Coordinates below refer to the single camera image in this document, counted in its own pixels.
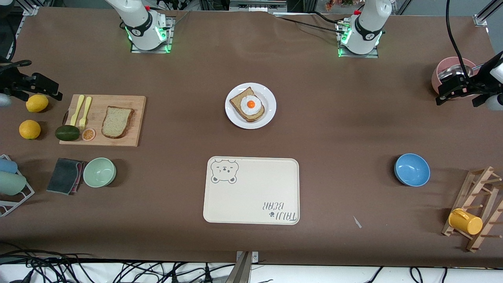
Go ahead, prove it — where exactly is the yellow lemon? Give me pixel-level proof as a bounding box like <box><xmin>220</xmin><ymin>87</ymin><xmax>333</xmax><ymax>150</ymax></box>
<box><xmin>26</xmin><ymin>94</ymin><xmax>49</xmax><ymax>113</ymax></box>

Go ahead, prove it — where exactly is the wooden cutting board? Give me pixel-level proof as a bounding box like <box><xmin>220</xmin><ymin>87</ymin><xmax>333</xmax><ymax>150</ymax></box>
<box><xmin>59</xmin><ymin>94</ymin><xmax>147</xmax><ymax>147</ymax></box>

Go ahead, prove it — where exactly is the yellow plastic fork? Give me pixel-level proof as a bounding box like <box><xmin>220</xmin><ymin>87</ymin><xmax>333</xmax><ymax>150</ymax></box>
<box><xmin>79</xmin><ymin>97</ymin><xmax>92</xmax><ymax>130</ymax></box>

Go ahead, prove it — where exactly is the round yellow orange fruit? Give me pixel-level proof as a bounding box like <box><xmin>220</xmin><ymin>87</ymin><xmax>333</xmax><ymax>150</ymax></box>
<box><xmin>19</xmin><ymin>120</ymin><xmax>41</xmax><ymax>140</ymax></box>

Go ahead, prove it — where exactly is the cream bear print tray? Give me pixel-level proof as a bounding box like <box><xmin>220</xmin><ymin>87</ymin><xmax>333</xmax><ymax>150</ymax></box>
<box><xmin>203</xmin><ymin>156</ymin><xmax>300</xmax><ymax>225</ymax></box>

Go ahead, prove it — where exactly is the black cable tangle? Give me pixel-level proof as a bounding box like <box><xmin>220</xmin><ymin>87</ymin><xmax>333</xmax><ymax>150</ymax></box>
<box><xmin>0</xmin><ymin>242</ymin><xmax>236</xmax><ymax>283</ymax></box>

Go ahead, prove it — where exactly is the pink bowl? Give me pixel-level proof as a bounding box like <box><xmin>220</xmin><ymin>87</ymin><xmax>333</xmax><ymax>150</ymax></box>
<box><xmin>431</xmin><ymin>57</ymin><xmax>480</xmax><ymax>95</ymax></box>

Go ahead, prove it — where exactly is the blue bowl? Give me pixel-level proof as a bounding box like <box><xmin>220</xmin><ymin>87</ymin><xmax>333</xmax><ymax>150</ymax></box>
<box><xmin>394</xmin><ymin>153</ymin><xmax>431</xmax><ymax>187</ymax></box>

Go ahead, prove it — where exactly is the light green cup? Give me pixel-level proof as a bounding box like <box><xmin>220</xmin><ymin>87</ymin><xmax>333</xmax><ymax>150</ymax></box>
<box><xmin>0</xmin><ymin>172</ymin><xmax>27</xmax><ymax>196</ymax></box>

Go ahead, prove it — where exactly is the fried egg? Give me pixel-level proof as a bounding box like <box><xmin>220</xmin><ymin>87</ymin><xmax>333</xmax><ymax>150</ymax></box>
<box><xmin>240</xmin><ymin>95</ymin><xmax>263</xmax><ymax>116</ymax></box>

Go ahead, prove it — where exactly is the black table cable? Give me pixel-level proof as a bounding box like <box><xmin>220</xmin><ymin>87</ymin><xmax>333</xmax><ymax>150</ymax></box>
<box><xmin>275</xmin><ymin>15</ymin><xmax>344</xmax><ymax>34</ymax></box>
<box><xmin>310</xmin><ymin>10</ymin><xmax>346</xmax><ymax>25</ymax></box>

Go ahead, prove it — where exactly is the grey folded cloth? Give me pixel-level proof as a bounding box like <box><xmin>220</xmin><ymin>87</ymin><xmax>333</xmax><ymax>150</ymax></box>
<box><xmin>46</xmin><ymin>158</ymin><xmax>86</xmax><ymax>195</ymax></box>

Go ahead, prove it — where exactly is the wooden mug rack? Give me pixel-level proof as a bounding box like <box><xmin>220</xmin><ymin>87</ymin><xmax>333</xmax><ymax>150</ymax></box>
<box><xmin>441</xmin><ymin>166</ymin><xmax>503</xmax><ymax>252</ymax></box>

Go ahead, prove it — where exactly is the grey metal box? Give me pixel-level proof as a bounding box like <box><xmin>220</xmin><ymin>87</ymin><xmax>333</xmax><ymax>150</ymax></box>
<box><xmin>229</xmin><ymin>0</ymin><xmax>288</xmax><ymax>12</ymax></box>

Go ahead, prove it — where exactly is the yellow plastic knife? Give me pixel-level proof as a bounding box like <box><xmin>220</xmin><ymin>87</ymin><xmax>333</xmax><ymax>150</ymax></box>
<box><xmin>70</xmin><ymin>95</ymin><xmax>85</xmax><ymax>127</ymax></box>

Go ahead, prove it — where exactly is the white wire rack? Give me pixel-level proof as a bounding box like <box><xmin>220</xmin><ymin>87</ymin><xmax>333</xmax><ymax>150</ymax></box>
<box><xmin>0</xmin><ymin>154</ymin><xmax>35</xmax><ymax>217</ymax></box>

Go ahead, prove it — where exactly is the light green bowl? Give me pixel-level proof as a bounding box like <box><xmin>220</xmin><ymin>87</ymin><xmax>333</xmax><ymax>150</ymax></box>
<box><xmin>83</xmin><ymin>158</ymin><xmax>117</xmax><ymax>188</ymax></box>

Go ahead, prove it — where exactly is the metal table bracket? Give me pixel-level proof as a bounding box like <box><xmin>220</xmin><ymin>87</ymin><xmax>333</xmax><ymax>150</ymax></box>
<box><xmin>235</xmin><ymin>251</ymin><xmax>260</xmax><ymax>283</ymax></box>

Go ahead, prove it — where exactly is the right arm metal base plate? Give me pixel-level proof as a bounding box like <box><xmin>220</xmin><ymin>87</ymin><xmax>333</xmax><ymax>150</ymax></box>
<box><xmin>131</xmin><ymin>16</ymin><xmax>174</xmax><ymax>54</ymax></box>

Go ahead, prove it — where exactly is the light blue cup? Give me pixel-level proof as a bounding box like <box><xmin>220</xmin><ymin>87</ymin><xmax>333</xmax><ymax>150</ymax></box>
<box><xmin>0</xmin><ymin>158</ymin><xmax>18</xmax><ymax>174</ymax></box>

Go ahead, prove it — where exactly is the green avocado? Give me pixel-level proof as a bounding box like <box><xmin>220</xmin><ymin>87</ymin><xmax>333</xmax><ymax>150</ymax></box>
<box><xmin>55</xmin><ymin>125</ymin><xmax>80</xmax><ymax>142</ymax></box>

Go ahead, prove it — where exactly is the yellow mug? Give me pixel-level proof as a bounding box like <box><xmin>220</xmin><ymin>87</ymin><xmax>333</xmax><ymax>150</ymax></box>
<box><xmin>448</xmin><ymin>208</ymin><xmax>483</xmax><ymax>235</ymax></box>

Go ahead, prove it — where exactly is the white round plate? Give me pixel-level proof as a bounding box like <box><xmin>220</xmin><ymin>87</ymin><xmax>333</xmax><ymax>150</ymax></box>
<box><xmin>225</xmin><ymin>83</ymin><xmax>277</xmax><ymax>130</ymax></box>

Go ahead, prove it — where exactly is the brown bread slice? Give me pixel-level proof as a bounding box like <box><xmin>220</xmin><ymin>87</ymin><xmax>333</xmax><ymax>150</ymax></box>
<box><xmin>229</xmin><ymin>87</ymin><xmax>266</xmax><ymax>123</ymax></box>

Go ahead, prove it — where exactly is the pale seeded bread slice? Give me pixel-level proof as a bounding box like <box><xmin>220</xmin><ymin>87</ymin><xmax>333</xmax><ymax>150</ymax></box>
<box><xmin>101</xmin><ymin>106</ymin><xmax>135</xmax><ymax>139</ymax></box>

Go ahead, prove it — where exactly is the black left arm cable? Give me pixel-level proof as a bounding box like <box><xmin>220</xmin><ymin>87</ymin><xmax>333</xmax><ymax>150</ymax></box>
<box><xmin>446</xmin><ymin>0</ymin><xmax>474</xmax><ymax>79</ymax></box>

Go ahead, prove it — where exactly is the metal scoop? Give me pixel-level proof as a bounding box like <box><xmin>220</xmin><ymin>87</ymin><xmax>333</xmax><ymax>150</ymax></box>
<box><xmin>438</xmin><ymin>65</ymin><xmax>482</xmax><ymax>81</ymax></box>

